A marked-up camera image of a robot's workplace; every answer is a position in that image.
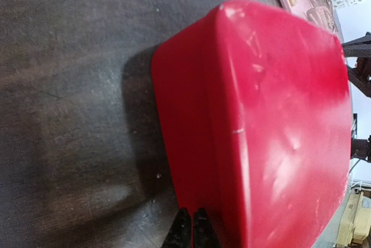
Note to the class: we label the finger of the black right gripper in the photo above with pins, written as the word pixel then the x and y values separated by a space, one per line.
pixel 360 47

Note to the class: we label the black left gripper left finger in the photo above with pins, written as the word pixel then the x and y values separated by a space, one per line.
pixel 179 235

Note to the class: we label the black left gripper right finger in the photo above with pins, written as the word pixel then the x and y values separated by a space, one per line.
pixel 204 235

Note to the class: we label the red tin lid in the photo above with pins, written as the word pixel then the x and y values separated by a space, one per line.
pixel 287 117

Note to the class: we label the red tin box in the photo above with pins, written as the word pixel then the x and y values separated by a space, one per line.
pixel 196 105

